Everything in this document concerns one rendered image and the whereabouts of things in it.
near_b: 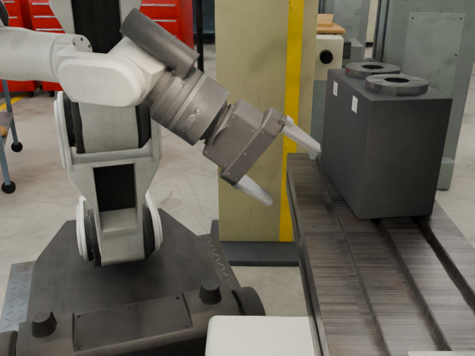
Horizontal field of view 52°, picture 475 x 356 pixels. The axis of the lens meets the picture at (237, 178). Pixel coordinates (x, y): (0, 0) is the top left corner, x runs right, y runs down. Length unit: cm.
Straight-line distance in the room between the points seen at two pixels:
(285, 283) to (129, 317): 119
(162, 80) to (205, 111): 7
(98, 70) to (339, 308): 39
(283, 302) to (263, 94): 89
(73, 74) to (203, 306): 64
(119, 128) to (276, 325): 50
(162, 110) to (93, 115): 35
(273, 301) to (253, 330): 145
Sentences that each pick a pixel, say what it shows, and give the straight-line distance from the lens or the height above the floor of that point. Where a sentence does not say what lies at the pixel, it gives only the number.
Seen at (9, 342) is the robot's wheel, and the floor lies 60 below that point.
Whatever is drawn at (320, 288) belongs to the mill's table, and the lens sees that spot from 61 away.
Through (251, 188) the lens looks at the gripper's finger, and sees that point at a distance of 69.
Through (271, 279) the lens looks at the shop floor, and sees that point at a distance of 224.
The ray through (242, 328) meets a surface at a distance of 67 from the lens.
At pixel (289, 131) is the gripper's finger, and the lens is 63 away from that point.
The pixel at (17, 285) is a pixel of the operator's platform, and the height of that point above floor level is 40.
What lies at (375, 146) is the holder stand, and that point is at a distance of 72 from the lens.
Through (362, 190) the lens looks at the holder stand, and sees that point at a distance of 75.
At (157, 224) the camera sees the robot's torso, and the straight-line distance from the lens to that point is 121.
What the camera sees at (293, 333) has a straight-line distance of 67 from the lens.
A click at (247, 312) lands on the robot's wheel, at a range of 112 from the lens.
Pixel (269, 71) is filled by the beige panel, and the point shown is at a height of 87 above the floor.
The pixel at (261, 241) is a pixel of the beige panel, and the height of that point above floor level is 3.
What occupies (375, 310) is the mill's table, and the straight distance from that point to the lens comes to 59.
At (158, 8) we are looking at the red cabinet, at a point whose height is 91.
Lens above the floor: 130
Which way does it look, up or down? 24 degrees down
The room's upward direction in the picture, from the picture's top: straight up
